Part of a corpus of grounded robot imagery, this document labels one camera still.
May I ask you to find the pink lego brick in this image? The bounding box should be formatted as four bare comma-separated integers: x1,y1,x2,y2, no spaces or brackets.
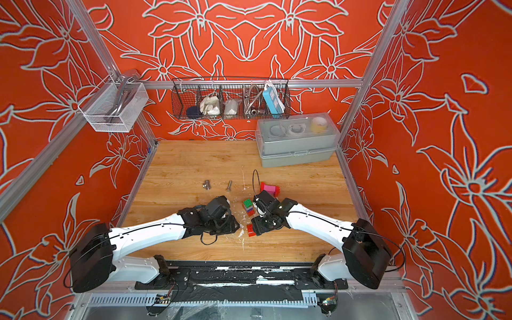
265,185,275,195

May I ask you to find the green lego brick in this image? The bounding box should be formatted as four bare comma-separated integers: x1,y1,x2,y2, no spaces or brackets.
243,199,253,209

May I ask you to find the red sloped lego brick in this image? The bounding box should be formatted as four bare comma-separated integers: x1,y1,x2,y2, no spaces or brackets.
247,224,257,237

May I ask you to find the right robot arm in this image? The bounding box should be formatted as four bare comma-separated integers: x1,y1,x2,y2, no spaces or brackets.
247,191,391,289

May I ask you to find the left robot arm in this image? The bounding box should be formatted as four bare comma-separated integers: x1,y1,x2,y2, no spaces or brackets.
63,205,240,293

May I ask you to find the metal bolt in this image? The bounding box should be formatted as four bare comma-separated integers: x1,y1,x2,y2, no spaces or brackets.
226,180,233,192

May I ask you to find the grey plastic storage box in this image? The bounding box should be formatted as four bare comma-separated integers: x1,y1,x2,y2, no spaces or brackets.
255,113,340,168

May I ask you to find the blue white box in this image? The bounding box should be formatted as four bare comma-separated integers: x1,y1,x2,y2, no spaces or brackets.
262,81,285,118

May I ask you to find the white crumpled bag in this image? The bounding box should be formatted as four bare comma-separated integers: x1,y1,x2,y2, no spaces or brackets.
199,95,221,116

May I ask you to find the clear plastic bin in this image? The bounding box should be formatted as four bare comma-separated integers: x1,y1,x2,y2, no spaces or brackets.
79,77,149,133

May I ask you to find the metal tool in bin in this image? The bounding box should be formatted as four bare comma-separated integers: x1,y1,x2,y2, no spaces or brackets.
105,69,140,124

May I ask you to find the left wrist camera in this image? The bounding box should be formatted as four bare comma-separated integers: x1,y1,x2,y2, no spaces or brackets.
200,196,231,222

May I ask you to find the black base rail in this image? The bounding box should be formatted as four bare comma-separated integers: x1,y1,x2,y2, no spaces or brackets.
135,260,348,303

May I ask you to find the black wire basket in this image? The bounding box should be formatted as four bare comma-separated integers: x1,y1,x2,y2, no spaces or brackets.
171,77,291,120

